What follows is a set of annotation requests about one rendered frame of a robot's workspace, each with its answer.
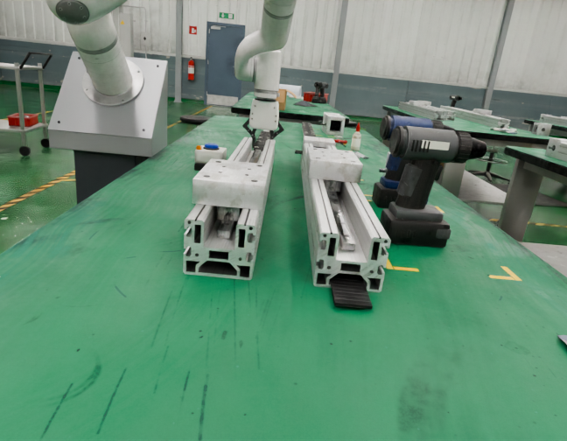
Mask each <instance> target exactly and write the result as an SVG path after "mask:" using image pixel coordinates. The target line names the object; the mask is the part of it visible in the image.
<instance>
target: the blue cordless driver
mask: <svg viewBox="0 0 567 441"><path fill-rule="evenodd" d="M397 126H402V127H404V126H413V127H422V128H431V129H440V130H454V131H455V132H456V130H455V129H454V128H453V127H450V126H447V125H445V124H443V122H441V121H439V120H431V119H427V118H418V117H409V116H400V115H392V116H389V115H385V117H383V118H382V120H381V127H380V136H381V138H382V140H387V139H388V141H389V140H390V136H391V133H392V131H393V129H395V128H396V127H397ZM411 160H412V159H402V158H399V157H392V154H389V157H388V162H387V164H386V168H387V171H386V174H385V176H381V178H380V182H376V183H374V190H373V196H372V200H373V202H374V203H375V204H376V205H377V206H378V207H379V208H389V204H390V202H393V201H394V202H396V199H397V196H398V193H397V191H396V190H397V187H398V185H399V182H400V179H401V176H402V175H403V170H404V167H405V165H406V164H408V163H411Z"/></svg>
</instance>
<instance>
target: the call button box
mask: <svg viewBox="0 0 567 441"><path fill-rule="evenodd" d="M201 147H202V149H201V150H195V159H194V162H195V164H194V170H195V171H200V170H201V169H202V168H203V167H204V166H205V165H206V164H207V163H208V162H209V161H210V159H221V160H226V159H227V148H221V147H219V148H217V149H211V148H206V147H205V146H204V145H201Z"/></svg>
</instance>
